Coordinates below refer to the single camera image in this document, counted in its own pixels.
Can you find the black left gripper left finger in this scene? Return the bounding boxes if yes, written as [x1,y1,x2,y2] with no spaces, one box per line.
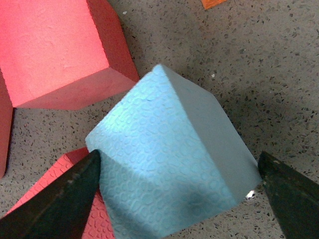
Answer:
[0,150,101,239]

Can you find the red foam block far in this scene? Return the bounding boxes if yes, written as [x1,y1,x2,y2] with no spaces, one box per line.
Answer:
[0,0,139,174]

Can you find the light blue foam block dented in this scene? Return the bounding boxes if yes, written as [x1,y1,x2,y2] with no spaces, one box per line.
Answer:
[85,64,261,239]

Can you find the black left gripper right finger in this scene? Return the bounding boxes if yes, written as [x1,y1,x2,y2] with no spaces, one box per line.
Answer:
[258,151,319,239]

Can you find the orange foam block left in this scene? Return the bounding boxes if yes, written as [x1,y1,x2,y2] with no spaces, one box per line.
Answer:
[201,0,226,10]

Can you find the red foam block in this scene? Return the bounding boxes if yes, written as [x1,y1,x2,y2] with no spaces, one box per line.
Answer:
[0,0,139,174]
[6,147,115,239]

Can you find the red foam block near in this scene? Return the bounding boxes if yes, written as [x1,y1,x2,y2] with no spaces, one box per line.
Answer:
[6,147,115,239]

